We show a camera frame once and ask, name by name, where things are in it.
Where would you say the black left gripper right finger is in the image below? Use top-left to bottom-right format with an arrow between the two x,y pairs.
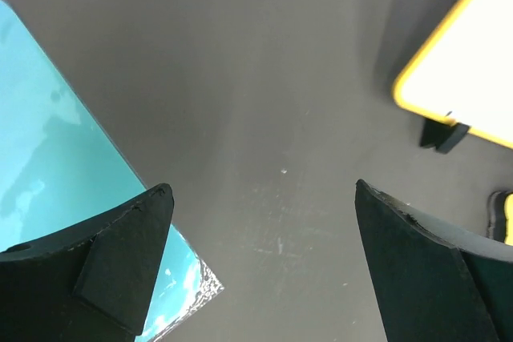
355,179 -> 512,341

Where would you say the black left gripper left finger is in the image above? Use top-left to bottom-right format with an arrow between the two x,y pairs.
1,183 -> 174,341

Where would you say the yellow black whiteboard eraser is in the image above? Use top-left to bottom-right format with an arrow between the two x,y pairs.
487,191 -> 512,246

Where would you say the yellow framed whiteboard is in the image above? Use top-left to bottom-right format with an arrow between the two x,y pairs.
393,0 -> 512,147

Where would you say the black whiteboard marker clip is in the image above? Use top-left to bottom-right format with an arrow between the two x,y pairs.
419,118 -> 470,155

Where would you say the teal cutting board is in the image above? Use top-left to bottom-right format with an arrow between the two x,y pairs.
0,0 -> 225,342

